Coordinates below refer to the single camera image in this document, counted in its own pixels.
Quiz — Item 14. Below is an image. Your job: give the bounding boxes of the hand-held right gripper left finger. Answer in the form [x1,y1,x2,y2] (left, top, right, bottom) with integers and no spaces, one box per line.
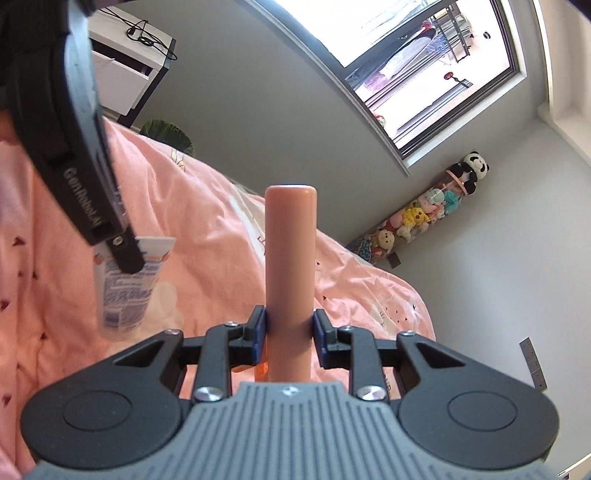
[113,305,269,402]

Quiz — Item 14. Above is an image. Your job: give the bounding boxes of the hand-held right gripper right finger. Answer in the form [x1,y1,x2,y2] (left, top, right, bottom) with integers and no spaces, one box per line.
[311,308,467,401]

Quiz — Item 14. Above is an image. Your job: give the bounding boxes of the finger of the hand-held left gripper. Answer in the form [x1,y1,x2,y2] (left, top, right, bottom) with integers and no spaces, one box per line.
[108,233,147,274]

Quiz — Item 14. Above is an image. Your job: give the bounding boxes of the orange cardboard box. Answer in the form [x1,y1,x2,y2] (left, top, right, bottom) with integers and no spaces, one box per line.
[231,362,269,385]

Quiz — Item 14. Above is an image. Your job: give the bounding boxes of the pink cylindrical tube case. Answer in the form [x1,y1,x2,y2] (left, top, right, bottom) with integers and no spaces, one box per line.
[264,185,318,384]

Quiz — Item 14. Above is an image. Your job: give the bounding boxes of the white bedside cabinet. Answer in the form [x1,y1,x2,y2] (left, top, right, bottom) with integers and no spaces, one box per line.
[88,4,178,130]

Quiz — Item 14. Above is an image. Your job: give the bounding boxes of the pink printed blanket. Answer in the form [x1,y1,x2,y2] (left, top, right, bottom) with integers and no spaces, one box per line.
[0,115,437,480]

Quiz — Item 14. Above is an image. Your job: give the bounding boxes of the green trash bin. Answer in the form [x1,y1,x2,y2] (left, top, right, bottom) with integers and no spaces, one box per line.
[139,119,196,158]

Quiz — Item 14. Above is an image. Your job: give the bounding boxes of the plush toys in corner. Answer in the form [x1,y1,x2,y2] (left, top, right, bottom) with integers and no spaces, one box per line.
[346,168,467,269]

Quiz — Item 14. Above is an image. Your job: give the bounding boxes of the panda plush toy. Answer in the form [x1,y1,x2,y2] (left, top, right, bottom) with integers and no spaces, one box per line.
[450,151,491,196]

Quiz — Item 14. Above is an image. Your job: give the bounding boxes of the large glass window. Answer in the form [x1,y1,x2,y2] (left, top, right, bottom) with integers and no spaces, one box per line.
[240,0,530,179]

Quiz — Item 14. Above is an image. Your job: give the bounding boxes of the black cable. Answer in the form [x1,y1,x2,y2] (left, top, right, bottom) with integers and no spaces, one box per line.
[113,9,178,62]

